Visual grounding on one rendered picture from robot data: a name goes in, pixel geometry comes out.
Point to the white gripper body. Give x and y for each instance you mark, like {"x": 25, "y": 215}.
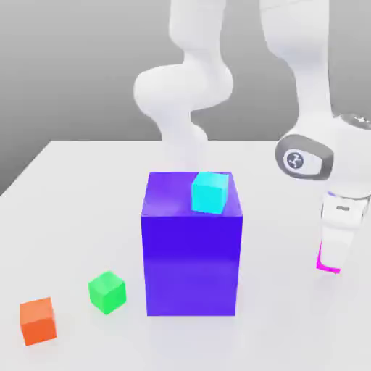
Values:
{"x": 343, "y": 216}

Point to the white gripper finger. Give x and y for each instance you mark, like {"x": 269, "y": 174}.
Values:
{"x": 334, "y": 249}

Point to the small magenta cube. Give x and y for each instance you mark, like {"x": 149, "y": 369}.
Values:
{"x": 329, "y": 269}

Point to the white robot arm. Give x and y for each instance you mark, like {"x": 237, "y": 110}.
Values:
{"x": 185, "y": 92}

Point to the small cyan cube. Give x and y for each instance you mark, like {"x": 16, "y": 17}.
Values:
{"x": 209, "y": 194}

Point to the small green cube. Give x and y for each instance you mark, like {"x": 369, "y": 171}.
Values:
{"x": 107, "y": 292}

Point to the small orange cube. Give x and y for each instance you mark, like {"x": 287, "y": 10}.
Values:
{"x": 37, "y": 321}

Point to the large purple box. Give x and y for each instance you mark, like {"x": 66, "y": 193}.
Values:
{"x": 191, "y": 261}

